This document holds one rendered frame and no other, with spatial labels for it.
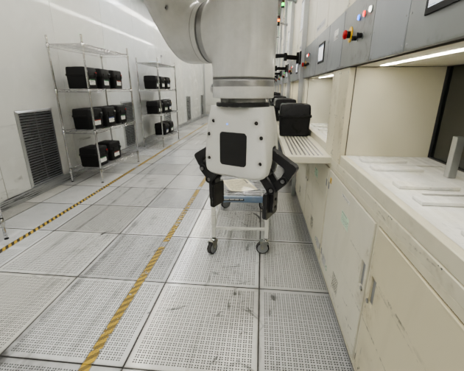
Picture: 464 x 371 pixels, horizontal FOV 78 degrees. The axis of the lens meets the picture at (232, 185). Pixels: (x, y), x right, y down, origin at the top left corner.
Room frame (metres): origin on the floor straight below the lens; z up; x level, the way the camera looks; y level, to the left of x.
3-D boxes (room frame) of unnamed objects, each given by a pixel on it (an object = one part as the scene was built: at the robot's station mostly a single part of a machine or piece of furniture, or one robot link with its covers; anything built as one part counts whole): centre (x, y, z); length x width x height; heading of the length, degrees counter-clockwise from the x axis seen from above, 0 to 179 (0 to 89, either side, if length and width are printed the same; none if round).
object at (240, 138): (0.42, -0.02, 1.12); 0.10 x 0.07 x 0.11; 59
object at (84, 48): (4.25, 1.87, 0.89); 1.22 x 0.47 x 1.77; 174
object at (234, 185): (2.16, -0.06, 0.47); 0.31 x 0.23 x 0.02; 16
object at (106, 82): (4.25, 1.86, 1.31); 0.30 x 0.28 x 0.26; 179
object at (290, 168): (0.39, -0.06, 1.08); 0.08 x 0.01 x 0.06; 59
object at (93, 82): (3.91, 1.90, 1.31); 0.30 x 0.28 x 0.26; 177
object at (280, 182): (0.39, -0.06, 1.03); 0.03 x 0.03 x 0.07; 59
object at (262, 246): (2.34, -0.10, 0.24); 0.97 x 0.52 x 0.48; 177
